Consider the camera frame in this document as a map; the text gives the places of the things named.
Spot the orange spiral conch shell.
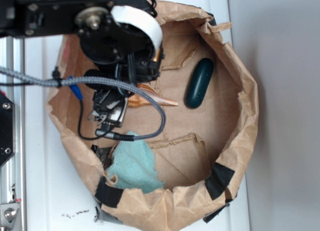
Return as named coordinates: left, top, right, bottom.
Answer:
left=128, top=83, right=179, bottom=109

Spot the thin black wire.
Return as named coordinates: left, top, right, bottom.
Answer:
left=51, top=67, right=106, bottom=140

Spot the black mounting bracket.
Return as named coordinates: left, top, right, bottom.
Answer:
left=0, top=92, right=14, bottom=168

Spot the aluminium frame rail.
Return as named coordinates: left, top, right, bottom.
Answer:
left=0, top=35, right=28, bottom=231

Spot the brown paper bag bin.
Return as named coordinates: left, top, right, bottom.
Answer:
left=47, top=1, right=259, bottom=231

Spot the light teal cloth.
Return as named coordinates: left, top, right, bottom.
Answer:
left=105, top=140, right=165, bottom=194

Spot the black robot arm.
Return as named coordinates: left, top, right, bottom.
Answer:
left=0, top=0, right=164, bottom=91

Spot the dark green oblong capsule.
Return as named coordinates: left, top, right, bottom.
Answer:
left=184, top=58, right=215, bottom=109

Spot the grey braided cable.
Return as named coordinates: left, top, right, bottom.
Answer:
left=0, top=65, right=167, bottom=143

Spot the small wrist camera board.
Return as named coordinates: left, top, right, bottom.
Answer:
left=87, top=89, right=128, bottom=132

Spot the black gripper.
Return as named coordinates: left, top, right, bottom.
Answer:
left=83, top=44, right=164, bottom=85

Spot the silver corner bracket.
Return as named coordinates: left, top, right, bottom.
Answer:
left=0, top=202, right=23, bottom=231

